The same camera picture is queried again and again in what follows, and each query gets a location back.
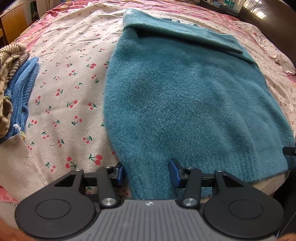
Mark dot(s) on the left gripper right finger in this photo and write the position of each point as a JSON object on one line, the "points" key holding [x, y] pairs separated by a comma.
{"points": [[191, 180]]}

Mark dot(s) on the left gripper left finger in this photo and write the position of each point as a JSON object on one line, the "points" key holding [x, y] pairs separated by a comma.
{"points": [[107, 180]]}

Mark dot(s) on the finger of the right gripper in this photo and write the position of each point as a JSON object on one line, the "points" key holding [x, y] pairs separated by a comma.
{"points": [[289, 151]]}

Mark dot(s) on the teal fuzzy sweater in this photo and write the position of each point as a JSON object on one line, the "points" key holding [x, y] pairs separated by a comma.
{"points": [[181, 91]]}

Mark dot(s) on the cherry print bed sheet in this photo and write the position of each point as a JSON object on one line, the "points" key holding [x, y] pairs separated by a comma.
{"points": [[74, 42]]}

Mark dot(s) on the beige canvas bag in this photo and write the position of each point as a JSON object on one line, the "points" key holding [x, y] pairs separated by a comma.
{"points": [[20, 175]]}

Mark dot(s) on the white floral pillow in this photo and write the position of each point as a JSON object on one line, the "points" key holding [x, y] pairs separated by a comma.
{"points": [[277, 56]]}

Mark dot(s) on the blue ribbed knit garment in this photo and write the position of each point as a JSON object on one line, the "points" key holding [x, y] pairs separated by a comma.
{"points": [[19, 91]]}

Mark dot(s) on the dark wooden headboard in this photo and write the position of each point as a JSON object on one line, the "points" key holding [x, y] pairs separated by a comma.
{"points": [[276, 20]]}

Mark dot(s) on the beige patterned knit garment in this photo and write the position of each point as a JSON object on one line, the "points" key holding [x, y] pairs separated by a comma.
{"points": [[12, 57]]}

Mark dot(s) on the wooden desk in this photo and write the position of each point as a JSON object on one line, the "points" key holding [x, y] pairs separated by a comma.
{"points": [[13, 23]]}

